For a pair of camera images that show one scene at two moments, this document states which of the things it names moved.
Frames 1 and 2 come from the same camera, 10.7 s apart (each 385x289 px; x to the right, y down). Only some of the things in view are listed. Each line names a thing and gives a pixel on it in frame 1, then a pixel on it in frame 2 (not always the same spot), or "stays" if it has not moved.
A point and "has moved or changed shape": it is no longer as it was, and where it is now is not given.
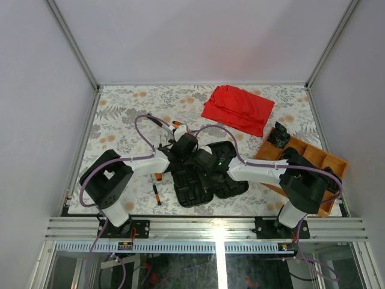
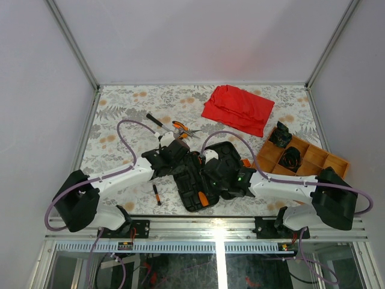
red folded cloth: x=239 y=108 stays
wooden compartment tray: x=270 y=151 stays
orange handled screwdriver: x=158 y=176 has moved or changed shape
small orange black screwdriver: x=157 y=195 stays
